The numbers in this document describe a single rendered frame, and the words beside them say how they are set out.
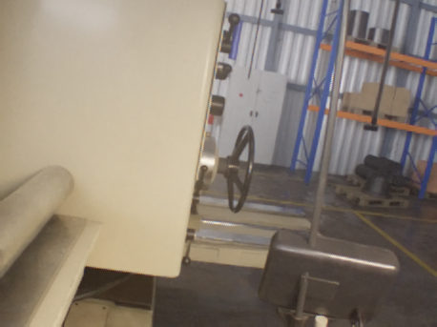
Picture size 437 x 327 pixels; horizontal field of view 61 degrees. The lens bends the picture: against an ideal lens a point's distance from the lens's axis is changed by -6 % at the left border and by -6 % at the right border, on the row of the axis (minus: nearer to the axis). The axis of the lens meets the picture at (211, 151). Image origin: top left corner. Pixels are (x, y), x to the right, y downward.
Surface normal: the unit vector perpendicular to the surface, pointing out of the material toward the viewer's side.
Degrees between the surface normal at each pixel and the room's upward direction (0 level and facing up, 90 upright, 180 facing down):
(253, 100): 90
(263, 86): 90
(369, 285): 109
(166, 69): 90
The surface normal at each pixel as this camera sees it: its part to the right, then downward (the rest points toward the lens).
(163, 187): 0.10, 0.18
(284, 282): -0.21, 0.46
